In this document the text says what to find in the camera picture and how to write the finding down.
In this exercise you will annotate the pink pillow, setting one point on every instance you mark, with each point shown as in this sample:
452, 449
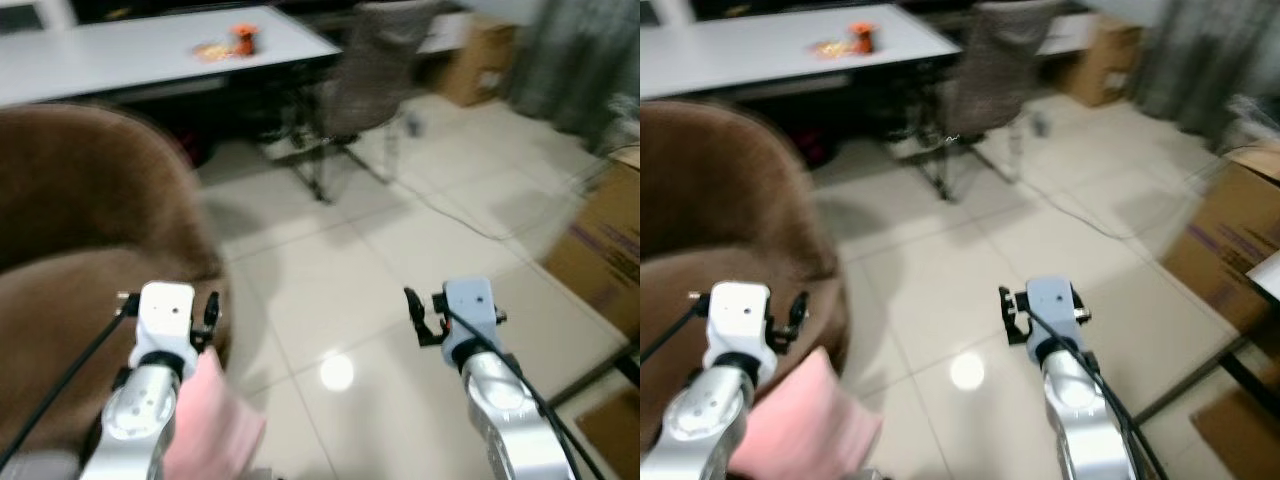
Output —
810, 425
215, 425

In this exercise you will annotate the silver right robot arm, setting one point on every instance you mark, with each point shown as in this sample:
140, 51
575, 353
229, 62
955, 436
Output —
510, 420
1085, 420

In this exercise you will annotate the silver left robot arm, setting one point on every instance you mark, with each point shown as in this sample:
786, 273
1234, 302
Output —
700, 420
135, 415

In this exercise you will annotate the brown plush sofa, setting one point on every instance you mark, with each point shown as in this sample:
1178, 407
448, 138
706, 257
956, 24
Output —
80, 190
720, 190

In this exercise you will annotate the black metal bar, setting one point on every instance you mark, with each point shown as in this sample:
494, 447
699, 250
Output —
1250, 378
628, 370

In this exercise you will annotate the large printed cardboard box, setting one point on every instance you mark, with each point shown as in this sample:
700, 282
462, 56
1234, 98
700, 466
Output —
1225, 240
605, 245

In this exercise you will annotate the flat brown cardboard sheet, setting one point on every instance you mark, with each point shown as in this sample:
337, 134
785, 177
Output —
615, 435
1240, 435

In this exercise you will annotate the grey mesh office chair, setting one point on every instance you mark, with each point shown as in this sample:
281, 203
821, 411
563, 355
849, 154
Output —
1000, 75
375, 80

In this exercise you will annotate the small cardboard box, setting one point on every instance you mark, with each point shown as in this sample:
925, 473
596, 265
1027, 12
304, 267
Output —
1105, 65
478, 65

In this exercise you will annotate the yellow snack wrapper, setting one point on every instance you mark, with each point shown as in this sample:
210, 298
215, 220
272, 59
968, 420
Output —
213, 51
832, 48

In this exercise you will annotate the long white table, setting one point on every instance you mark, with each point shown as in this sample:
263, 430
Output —
120, 55
760, 50

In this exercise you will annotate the small orange object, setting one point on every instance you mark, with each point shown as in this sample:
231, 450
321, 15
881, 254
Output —
863, 38
244, 40

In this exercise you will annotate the grey curtain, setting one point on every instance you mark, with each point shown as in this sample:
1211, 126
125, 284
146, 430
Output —
575, 65
1200, 60

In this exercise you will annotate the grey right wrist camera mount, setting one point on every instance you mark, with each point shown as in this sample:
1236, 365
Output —
472, 315
1052, 312

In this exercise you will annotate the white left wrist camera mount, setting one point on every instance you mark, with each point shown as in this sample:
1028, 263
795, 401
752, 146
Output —
165, 315
738, 318

